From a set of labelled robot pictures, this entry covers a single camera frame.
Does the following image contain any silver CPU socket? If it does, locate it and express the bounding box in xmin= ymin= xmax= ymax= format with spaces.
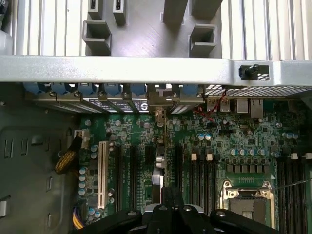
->
xmin=220 ymin=179 xmax=278 ymax=234

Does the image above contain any green motherboard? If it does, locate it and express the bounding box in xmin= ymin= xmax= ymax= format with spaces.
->
xmin=77 ymin=97 xmax=312 ymax=234

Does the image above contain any white expansion slot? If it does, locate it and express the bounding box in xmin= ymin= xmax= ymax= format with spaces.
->
xmin=97 ymin=140 xmax=109 ymax=209

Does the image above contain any blue slot clip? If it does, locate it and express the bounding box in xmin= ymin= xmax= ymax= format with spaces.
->
xmin=50 ymin=82 xmax=66 ymax=96
xmin=182 ymin=83 xmax=203 ymax=98
xmin=130 ymin=82 xmax=147 ymax=98
xmin=24 ymin=82 xmax=40 ymax=95
xmin=78 ymin=82 xmax=95 ymax=97
xmin=103 ymin=82 xmax=120 ymax=98

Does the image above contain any black thumb screw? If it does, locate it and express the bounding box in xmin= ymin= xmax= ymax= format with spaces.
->
xmin=239 ymin=63 xmax=261 ymax=79

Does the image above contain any grey plastic parts rack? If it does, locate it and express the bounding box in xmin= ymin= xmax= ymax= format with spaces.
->
xmin=82 ymin=0 xmax=223 ymax=59

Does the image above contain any yellow black braided wire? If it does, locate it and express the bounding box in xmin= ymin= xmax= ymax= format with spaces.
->
xmin=54 ymin=136 xmax=82 ymax=175

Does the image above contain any silver USB port block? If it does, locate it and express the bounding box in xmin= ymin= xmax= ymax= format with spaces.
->
xmin=206 ymin=98 xmax=231 ymax=113

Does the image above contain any thin red wire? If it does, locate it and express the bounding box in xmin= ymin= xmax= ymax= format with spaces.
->
xmin=192 ymin=87 xmax=229 ymax=122

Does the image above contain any short black expansion slot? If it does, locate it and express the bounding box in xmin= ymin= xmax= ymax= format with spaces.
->
xmin=145 ymin=146 xmax=155 ymax=169

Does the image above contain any silver slot cover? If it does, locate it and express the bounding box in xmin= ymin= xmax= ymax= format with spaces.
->
xmin=29 ymin=94 xmax=82 ymax=113
xmin=84 ymin=97 xmax=135 ymax=114
xmin=170 ymin=96 xmax=206 ymax=115
xmin=56 ymin=97 xmax=108 ymax=114

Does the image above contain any grey metal PC case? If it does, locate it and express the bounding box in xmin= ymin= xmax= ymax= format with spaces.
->
xmin=0 ymin=55 xmax=312 ymax=234

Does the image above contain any thin metal locking lever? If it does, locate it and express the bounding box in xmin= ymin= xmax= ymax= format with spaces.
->
xmin=270 ymin=178 xmax=312 ymax=191

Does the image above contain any silver ethernet port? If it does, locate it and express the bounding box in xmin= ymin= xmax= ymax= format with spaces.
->
xmin=235 ymin=99 xmax=250 ymax=115
xmin=249 ymin=98 xmax=264 ymax=119

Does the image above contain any black RAM slot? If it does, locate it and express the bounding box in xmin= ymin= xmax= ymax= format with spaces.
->
xmin=277 ymin=158 xmax=285 ymax=234
xmin=196 ymin=156 xmax=203 ymax=208
xmin=202 ymin=156 xmax=209 ymax=209
xmin=190 ymin=153 xmax=197 ymax=208
xmin=285 ymin=158 xmax=293 ymax=234
xmin=301 ymin=153 xmax=312 ymax=234
xmin=290 ymin=153 xmax=301 ymax=234
xmin=206 ymin=153 xmax=216 ymax=210

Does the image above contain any coloured wire bundle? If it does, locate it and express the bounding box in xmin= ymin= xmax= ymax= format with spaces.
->
xmin=72 ymin=206 xmax=85 ymax=231

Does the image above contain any white power connector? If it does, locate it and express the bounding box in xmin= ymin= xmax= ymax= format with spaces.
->
xmin=74 ymin=130 xmax=90 ymax=149

